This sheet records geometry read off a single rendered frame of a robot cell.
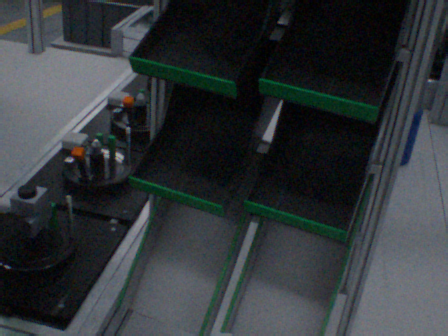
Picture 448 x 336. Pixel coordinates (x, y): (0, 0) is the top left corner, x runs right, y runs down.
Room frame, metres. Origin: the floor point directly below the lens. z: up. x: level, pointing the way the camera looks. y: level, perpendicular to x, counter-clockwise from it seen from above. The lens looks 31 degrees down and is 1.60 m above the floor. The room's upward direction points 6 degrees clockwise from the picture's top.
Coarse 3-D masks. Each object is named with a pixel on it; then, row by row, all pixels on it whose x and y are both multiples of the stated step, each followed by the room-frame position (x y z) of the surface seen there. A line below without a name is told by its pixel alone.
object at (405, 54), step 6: (276, 30) 0.68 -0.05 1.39; (282, 30) 0.68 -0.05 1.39; (276, 36) 0.68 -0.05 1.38; (402, 48) 0.66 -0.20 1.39; (402, 54) 0.66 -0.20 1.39; (408, 54) 0.65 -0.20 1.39; (402, 60) 0.66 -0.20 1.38; (408, 60) 0.65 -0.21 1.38; (264, 144) 0.68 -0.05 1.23; (258, 150) 0.68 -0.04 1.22; (264, 150) 0.68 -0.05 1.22; (378, 162) 0.66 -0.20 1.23; (372, 168) 0.66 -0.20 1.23; (378, 168) 0.65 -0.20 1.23; (378, 174) 0.65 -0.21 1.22
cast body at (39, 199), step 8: (24, 184) 0.73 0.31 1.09; (32, 184) 0.73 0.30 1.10; (16, 192) 0.71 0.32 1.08; (24, 192) 0.70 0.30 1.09; (32, 192) 0.71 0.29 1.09; (40, 192) 0.72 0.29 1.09; (16, 200) 0.70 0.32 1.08; (24, 200) 0.70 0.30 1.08; (32, 200) 0.70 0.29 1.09; (40, 200) 0.71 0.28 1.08; (48, 200) 0.73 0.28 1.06; (16, 208) 0.70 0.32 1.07; (24, 208) 0.69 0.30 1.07; (32, 208) 0.69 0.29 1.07; (40, 208) 0.71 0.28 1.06; (48, 208) 0.73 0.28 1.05; (32, 216) 0.69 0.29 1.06; (40, 216) 0.70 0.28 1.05; (48, 216) 0.73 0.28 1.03; (32, 224) 0.68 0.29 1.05; (40, 224) 0.70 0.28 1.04; (32, 232) 0.68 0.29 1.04
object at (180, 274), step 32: (256, 160) 0.73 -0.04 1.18; (160, 224) 0.67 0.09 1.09; (192, 224) 0.67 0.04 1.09; (224, 224) 0.66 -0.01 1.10; (160, 256) 0.64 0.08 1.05; (192, 256) 0.63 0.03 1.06; (224, 256) 0.63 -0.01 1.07; (128, 288) 0.59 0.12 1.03; (160, 288) 0.61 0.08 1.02; (192, 288) 0.60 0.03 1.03; (224, 288) 0.59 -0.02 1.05; (160, 320) 0.57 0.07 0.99; (192, 320) 0.57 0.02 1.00
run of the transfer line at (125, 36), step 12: (144, 12) 2.16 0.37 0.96; (120, 24) 1.98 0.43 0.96; (132, 24) 2.01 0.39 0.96; (144, 24) 2.13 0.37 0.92; (120, 36) 1.92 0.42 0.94; (132, 36) 1.92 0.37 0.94; (120, 48) 1.92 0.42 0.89; (132, 48) 1.92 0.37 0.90; (432, 84) 1.73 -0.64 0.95; (432, 96) 1.73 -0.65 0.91
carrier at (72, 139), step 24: (72, 144) 1.05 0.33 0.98; (96, 144) 0.96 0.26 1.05; (48, 168) 0.97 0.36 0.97; (72, 168) 0.95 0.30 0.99; (96, 168) 0.95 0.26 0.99; (120, 168) 0.97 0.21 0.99; (48, 192) 0.89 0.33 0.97; (72, 192) 0.89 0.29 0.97; (96, 192) 0.90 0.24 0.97; (120, 192) 0.91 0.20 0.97; (144, 192) 0.92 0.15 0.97; (96, 216) 0.84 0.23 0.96; (120, 216) 0.83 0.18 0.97
